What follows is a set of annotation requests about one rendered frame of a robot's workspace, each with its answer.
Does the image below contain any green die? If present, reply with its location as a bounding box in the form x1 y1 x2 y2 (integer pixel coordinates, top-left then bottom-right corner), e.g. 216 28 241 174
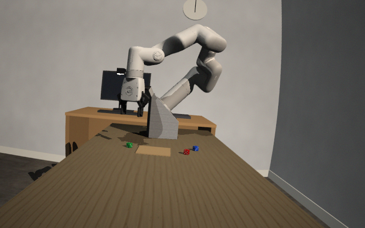
126 142 133 148

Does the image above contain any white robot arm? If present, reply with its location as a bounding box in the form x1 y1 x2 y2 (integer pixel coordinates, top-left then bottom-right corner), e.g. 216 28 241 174
125 24 227 113

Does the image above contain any tan flat mat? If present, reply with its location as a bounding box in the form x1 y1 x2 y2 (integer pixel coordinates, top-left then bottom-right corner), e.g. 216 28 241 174
135 145 171 157

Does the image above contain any red die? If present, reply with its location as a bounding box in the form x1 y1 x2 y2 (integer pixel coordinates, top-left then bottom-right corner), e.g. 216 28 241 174
183 149 190 155

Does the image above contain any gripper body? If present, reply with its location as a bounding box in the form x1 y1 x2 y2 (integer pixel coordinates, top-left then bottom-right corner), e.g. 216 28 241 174
121 76 144 102

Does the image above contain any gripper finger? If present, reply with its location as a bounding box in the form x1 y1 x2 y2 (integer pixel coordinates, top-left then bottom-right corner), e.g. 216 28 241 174
117 93 127 114
137 91 150 117

